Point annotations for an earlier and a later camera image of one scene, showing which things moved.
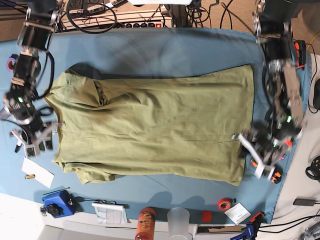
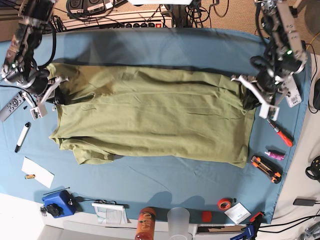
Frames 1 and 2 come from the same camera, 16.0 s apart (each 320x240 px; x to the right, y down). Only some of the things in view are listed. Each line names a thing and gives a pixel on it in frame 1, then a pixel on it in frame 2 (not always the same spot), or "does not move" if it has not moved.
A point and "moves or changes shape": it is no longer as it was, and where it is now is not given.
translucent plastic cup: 178,221 does not move
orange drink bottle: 145,228 does not move
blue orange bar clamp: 252,229 does not move
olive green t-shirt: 183,127 moves or changes shape
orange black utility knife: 277,174 does not move
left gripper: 267,144 -> 267,84
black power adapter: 304,202 does not move
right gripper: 39,133 -> 39,87
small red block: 206,216 does not move
